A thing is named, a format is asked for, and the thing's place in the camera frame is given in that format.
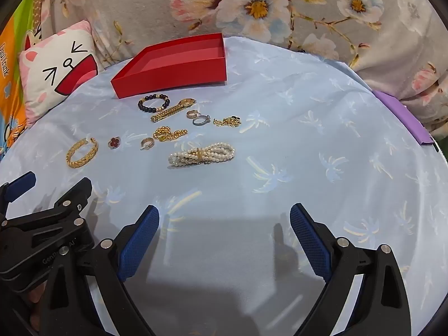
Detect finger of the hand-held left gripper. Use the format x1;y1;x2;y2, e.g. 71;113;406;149
21;178;93;242
0;171;37;215

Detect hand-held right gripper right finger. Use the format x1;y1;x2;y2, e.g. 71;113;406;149
290;203;412;336

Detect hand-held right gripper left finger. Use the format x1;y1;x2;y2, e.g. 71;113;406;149
38;205;165;336

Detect gold woven bangle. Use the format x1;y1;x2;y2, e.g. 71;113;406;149
66;137;99;169

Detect black bead bracelet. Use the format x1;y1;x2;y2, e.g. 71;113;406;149
137;93;171;113

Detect gold chain bracelet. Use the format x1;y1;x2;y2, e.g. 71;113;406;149
153;126;188;143

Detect white pearl bracelet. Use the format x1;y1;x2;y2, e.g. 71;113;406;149
167;142;235;166

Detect gold wrist watch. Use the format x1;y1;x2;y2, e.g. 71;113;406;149
150;98;197;123

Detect red cardboard box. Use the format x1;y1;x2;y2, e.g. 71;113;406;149
110;33;227;99

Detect gold chain with black clover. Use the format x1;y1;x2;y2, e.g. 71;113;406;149
213;115;242;129

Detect person's left hand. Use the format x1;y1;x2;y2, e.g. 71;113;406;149
29;282;47;335

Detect blue palm print sheet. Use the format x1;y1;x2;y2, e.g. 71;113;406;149
0;35;448;336

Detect colourful cartoon cloth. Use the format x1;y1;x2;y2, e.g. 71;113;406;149
0;0;48;155

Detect cat face pillow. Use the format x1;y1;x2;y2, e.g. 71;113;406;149
18;20;106;127

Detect purple flat board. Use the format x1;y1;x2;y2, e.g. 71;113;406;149
372;89;435;146

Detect grey floral blanket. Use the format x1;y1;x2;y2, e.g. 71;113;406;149
42;0;448;137

